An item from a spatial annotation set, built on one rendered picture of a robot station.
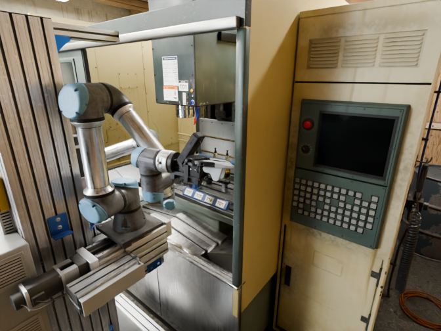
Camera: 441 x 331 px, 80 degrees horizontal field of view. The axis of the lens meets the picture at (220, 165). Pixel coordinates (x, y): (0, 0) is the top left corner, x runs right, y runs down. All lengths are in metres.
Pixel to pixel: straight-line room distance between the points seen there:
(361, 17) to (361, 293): 1.37
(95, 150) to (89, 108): 0.15
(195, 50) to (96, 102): 1.02
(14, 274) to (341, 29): 1.65
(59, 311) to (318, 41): 1.73
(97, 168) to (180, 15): 0.73
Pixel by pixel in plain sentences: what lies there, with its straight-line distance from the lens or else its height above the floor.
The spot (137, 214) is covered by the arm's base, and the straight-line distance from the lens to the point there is 1.28.
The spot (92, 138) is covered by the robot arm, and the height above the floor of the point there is 1.61.
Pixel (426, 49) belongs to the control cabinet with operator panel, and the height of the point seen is 1.93.
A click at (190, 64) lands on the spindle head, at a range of 1.92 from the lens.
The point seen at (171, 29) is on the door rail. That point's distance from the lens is 1.30.
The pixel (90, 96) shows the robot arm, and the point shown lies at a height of 1.76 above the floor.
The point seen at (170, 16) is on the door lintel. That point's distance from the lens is 1.35.
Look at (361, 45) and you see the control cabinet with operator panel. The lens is 1.38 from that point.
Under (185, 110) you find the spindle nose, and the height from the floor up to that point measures 1.56.
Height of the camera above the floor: 1.83
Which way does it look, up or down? 19 degrees down
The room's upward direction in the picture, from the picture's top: straight up
